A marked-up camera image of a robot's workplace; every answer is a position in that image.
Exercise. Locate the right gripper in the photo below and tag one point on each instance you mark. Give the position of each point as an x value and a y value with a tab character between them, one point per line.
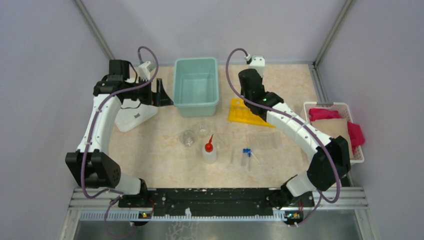
242	92

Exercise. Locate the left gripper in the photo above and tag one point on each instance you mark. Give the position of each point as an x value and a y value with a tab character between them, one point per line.
161	97

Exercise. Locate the yellow test tube rack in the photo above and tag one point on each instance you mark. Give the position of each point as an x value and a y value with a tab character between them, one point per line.
239	113

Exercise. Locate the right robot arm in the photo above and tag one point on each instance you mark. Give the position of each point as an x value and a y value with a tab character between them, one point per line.
329	157

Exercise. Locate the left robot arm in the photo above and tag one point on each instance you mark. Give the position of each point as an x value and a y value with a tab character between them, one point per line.
122	99

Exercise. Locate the teal plastic bin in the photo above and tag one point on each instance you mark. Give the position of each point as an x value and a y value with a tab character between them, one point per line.
195	90

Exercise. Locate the white plastic lid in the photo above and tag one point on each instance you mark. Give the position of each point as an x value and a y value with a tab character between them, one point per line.
133	113

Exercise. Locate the clear glass beaker front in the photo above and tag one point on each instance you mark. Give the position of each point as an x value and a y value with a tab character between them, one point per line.
188	138

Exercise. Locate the clear glass beaker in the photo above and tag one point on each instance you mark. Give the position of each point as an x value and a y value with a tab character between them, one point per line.
204	130
188	138

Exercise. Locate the clear glass beaker rear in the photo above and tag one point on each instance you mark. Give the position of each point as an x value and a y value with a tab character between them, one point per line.
204	130

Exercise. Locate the red-capped wash bottle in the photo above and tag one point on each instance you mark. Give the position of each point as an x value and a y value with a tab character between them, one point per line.
209	152

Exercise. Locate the blue-capped tube left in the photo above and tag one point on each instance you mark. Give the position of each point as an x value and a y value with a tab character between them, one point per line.
244	157

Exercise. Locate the white perforated basket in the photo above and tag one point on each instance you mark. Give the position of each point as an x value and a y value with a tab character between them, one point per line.
344	111

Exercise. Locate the brown paper bag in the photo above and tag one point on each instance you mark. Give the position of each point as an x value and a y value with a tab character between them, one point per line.
335	127

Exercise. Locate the pink cloth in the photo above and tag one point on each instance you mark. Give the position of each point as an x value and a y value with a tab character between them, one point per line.
355	132

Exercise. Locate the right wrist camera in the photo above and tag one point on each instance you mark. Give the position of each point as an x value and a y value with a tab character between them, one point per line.
256	62

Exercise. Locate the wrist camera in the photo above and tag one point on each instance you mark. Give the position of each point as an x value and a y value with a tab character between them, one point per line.
145	70
256	62

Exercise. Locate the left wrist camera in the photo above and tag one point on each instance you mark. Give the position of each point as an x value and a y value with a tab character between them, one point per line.
145	70

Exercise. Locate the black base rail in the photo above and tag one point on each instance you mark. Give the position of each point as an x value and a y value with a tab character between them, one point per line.
215	202

